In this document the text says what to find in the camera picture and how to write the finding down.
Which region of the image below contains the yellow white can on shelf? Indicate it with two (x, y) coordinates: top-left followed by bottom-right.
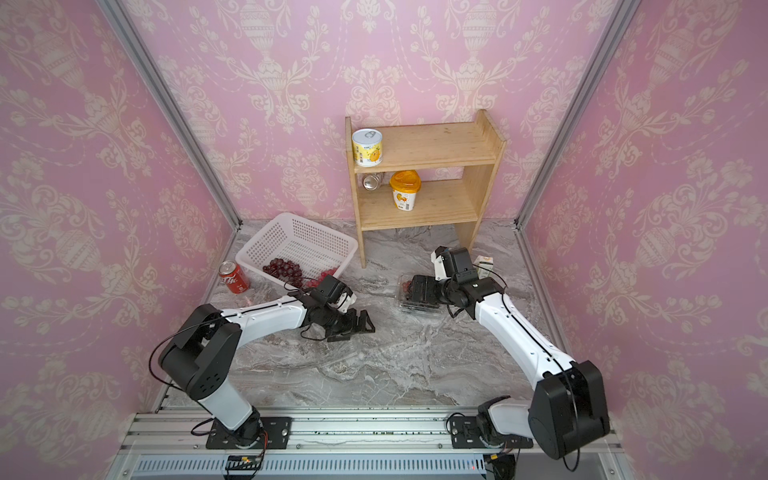
(352, 128), (383, 168)

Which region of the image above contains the dark red grape bunch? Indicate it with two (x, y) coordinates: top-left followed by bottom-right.
(262, 258), (304, 288)

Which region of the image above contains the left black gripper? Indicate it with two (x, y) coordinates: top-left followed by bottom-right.
(322, 305), (378, 342)

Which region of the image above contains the small glass jar on shelf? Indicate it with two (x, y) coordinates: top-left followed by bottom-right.
(362, 172), (385, 191)

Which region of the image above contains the orange lid white cup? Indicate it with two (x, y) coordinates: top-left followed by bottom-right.
(390, 170), (422, 212)

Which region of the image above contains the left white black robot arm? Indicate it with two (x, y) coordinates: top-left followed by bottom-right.
(150, 285), (376, 449)

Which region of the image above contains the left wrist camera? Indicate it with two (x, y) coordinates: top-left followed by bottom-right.
(310, 275), (356, 314)

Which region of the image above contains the red soda can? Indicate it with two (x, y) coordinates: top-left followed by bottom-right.
(218, 261), (250, 294)

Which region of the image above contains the clear plastic container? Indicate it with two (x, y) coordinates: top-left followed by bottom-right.
(397, 275), (440, 311)

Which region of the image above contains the green white milk carton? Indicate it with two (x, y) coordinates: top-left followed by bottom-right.
(474, 255), (494, 278)

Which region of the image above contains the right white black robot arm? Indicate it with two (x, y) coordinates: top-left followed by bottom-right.
(427, 246), (611, 460)

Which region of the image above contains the aluminium rail frame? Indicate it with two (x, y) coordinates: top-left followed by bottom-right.
(107, 407), (634, 479)

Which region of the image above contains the white plastic basket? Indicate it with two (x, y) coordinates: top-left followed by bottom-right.
(235, 213), (358, 289)

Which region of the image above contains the light red grape bunch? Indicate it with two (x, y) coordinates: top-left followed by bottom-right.
(402, 280), (413, 301)

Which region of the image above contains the wooden two-tier shelf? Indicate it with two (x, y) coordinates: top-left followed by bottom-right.
(344, 109), (508, 259)

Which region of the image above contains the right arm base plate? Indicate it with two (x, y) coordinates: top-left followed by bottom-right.
(445, 412), (534, 450)

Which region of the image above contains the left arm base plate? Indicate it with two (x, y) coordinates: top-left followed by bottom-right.
(205, 417), (292, 450)

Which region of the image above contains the pink red grape bunch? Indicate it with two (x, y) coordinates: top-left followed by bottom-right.
(305, 269), (336, 289)

